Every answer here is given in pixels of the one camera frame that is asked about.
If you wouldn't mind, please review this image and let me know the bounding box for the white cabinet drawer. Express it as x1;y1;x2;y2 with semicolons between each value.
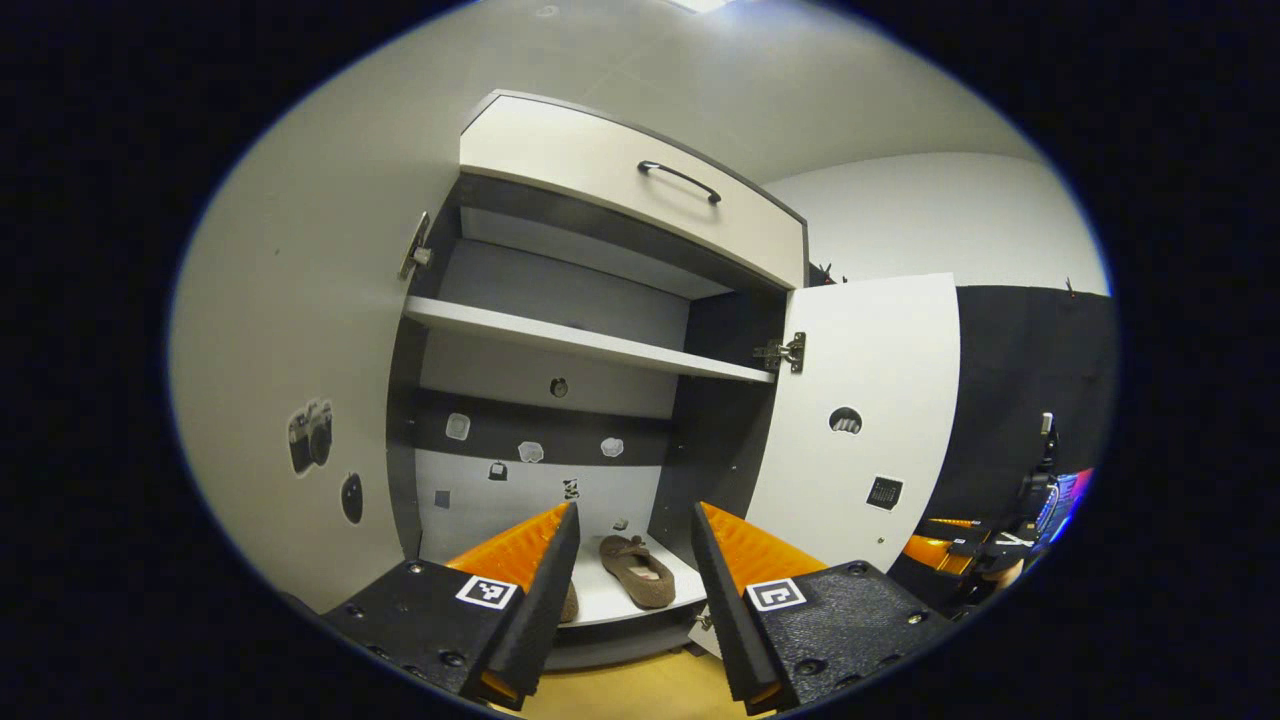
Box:
458;90;809;291

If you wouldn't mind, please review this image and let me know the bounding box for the white cabinet shelf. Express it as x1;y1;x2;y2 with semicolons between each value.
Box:
403;296;779;385

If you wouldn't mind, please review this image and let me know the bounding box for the black drawer handle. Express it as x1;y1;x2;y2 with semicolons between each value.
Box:
637;160;723;207

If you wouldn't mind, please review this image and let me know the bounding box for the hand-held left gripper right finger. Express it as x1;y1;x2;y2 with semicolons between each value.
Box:
690;500;956;716

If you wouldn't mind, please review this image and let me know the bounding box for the black backdrop cloth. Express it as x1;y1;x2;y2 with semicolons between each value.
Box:
915;285;1119;561

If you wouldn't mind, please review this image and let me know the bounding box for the computer monitor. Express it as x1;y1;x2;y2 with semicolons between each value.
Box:
1040;465;1098;546

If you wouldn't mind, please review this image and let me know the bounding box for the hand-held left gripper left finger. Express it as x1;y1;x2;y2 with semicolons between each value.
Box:
322;502;583;713

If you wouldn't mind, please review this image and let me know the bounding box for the metal door hinge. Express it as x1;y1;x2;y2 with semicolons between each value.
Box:
752;332;807;375
398;210;433;281

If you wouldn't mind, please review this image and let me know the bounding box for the white grey shoe cabinet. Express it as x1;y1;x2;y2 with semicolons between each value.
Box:
385;88;811;671

